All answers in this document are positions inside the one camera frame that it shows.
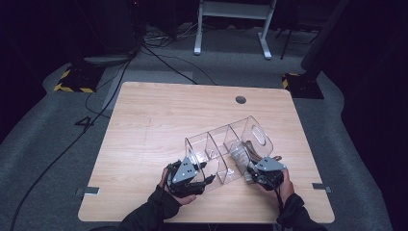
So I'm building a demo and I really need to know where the grey round stand base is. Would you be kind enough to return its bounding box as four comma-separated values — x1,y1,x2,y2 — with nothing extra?
83,53,133,65

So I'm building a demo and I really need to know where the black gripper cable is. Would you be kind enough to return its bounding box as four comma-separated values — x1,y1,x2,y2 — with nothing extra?
270,181,287,215

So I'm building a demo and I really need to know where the striped beige towel brown trim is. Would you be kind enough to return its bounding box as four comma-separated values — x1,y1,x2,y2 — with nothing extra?
230,141,283,185

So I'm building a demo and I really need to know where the dark grey pole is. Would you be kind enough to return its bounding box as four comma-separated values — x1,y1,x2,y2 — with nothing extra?
299,0,351,72

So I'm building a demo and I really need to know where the long black floor cable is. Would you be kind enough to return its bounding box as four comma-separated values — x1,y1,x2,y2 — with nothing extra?
9,41,144,231

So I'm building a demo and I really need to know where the person's left hand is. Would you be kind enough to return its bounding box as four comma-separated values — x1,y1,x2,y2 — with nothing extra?
159,167,197,206

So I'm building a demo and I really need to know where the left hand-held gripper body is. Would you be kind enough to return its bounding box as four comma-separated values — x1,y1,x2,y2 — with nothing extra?
165,156,208,197

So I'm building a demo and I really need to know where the white metal table frame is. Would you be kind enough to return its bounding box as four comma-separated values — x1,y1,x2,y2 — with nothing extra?
193,0,278,61

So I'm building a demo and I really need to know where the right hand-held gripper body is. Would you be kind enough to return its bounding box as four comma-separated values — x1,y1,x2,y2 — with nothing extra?
254,156,288,191

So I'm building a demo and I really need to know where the clear acrylic divided organizer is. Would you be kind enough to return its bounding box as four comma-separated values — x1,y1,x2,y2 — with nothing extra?
184,115,274,193

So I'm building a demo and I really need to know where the tangle of floor cables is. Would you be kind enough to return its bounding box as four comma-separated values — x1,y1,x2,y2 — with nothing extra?
142,22,201,49

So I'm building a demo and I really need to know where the black stand base hazard tape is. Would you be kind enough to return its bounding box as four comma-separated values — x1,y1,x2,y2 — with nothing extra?
53,64,106,94
281,72,325,100

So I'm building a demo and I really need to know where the black tripod stand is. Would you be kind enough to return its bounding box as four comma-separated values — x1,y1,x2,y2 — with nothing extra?
274,6,321,62

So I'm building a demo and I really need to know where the thin black floor cable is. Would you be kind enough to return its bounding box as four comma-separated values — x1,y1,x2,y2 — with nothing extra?
153,55,218,87
140,43,199,86

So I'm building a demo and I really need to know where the person's right hand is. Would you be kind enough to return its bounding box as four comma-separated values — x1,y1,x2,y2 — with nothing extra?
259,168,295,206

